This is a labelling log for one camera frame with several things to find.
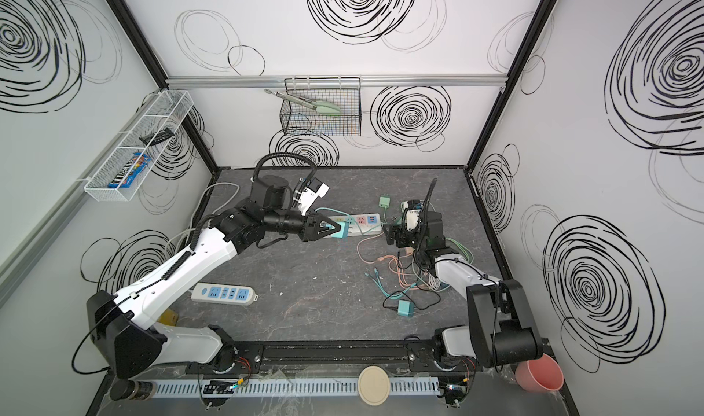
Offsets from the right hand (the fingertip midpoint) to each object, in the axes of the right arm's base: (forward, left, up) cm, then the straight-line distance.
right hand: (398, 225), depth 90 cm
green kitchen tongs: (+31, +27, +25) cm, 48 cm away
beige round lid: (-43, +8, -3) cm, 44 cm away
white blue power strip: (-22, +54, -7) cm, 58 cm away
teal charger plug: (-13, +16, +18) cm, 28 cm away
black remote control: (+13, +71, +26) cm, 77 cm away
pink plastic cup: (-40, -31, -1) cm, 51 cm away
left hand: (-13, +18, +18) cm, 28 cm away
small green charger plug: (+17, +4, -9) cm, 19 cm away
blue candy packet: (0, +71, +26) cm, 76 cm away
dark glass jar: (-46, +65, -1) cm, 79 cm away
